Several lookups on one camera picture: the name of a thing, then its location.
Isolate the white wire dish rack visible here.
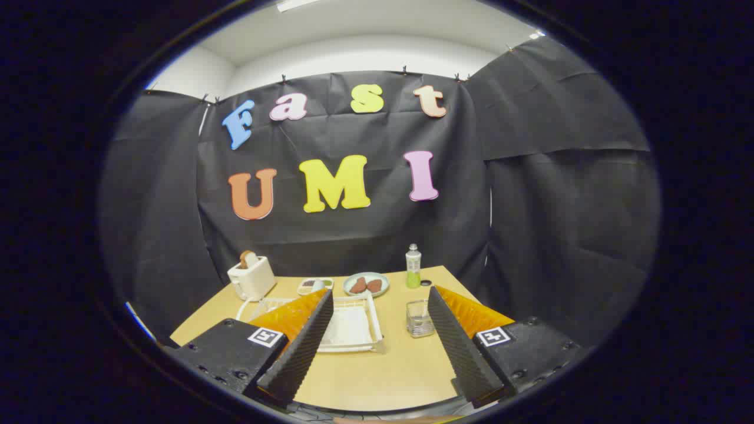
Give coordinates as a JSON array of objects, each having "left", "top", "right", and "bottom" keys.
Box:
[{"left": 236, "top": 293, "right": 386, "bottom": 354}]

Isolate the ceiling light strip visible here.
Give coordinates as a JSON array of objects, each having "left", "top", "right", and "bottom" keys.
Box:
[{"left": 276, "top": 0, "right": 322, "bottom": 14}]

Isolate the small pale green dish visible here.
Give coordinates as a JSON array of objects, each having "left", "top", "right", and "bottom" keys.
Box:
[{"left": 343, "top": 271, "right": 390, "bottom": 298}]

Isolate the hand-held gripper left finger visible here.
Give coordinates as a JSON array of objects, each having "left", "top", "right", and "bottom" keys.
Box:
[{"left": 167, "top": 289, "right": 335, "bottom": 408}]

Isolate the white ribbed drip tray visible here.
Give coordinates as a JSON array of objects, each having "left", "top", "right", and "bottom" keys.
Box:
[{"left": 318, "top": 305, "right": 375, "bottom": 348}]

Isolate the white divided grain tray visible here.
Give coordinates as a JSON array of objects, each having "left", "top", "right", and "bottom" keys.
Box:
[{"left": 297, "top": 277, "right": 334, "bottom": 296}]

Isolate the green drink bottle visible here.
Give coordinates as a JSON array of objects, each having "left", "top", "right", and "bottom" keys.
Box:
[{"left": 405, "top": 244, "right": 422, "bottom": 289}]

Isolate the metal wire basket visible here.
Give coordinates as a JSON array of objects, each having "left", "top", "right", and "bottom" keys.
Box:
[{"left": 406, "top": 299, "right": 436, "bottom": 339}]

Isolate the white toaster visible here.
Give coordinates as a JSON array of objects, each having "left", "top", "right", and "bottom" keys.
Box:
[{"left": 227, "top": 256, "right": 277, "bottom": 302}]

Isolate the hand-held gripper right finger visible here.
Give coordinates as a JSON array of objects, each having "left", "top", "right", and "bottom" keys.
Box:
[{"left": 427, "top": 286, "right": 584, "bottom": 409}]

